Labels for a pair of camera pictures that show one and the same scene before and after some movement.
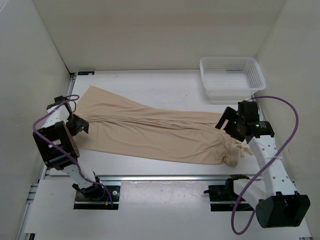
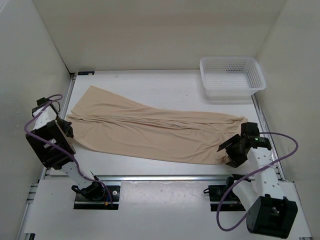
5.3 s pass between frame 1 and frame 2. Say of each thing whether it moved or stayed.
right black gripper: moved
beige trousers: stayed
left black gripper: moved
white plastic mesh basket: stayed
